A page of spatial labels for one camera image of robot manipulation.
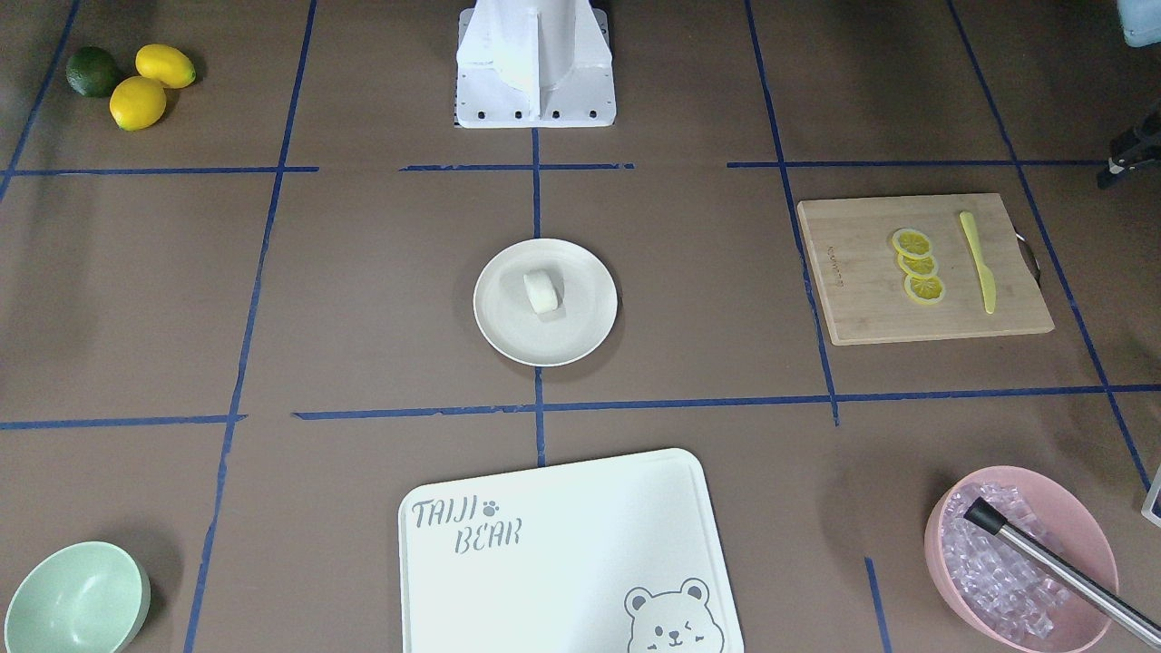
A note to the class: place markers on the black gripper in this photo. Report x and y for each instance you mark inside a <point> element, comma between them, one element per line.
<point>1126,146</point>

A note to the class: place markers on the white steamed bun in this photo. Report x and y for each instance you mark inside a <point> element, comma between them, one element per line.
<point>541,292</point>

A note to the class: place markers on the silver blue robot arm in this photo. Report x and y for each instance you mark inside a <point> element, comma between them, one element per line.
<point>1140,24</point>

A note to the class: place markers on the white bear tray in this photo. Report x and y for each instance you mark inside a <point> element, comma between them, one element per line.
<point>620,554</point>

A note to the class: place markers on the yellow plastic knife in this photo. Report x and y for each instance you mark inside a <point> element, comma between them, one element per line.
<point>989,289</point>

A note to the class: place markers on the top lemon slice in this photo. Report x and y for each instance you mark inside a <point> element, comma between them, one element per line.
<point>911,243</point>

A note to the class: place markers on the lemon slice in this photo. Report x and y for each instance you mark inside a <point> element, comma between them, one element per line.
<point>924,267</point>
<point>911,243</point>
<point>925,291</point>

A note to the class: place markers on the middle lemon slice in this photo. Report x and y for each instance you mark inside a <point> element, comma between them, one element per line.
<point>924,267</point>

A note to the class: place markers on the bottom lemon slice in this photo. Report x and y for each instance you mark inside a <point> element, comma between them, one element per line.
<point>925,291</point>

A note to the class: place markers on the wooden cutting board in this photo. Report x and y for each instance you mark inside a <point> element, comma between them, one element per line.
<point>859,284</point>

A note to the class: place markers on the white cup rack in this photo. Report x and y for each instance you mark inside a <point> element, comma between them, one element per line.
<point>1151,504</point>

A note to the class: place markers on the metal scoop black tip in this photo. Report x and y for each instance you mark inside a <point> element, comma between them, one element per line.
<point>982,514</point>

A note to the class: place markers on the pink bowl with ice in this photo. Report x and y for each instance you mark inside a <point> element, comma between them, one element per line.
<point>1002,593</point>

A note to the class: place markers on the yellow lemon far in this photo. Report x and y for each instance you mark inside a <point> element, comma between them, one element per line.
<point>169,66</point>

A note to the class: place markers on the yellow lemon near lime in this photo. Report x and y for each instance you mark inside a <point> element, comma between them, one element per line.
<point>137,103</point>

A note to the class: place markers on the green lime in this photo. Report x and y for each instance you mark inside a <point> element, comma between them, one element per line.
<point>92,72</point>

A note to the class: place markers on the green bowl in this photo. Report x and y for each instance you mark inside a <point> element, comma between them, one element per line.
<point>87,597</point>

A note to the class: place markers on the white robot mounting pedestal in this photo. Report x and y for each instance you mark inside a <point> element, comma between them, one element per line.
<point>534,64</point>

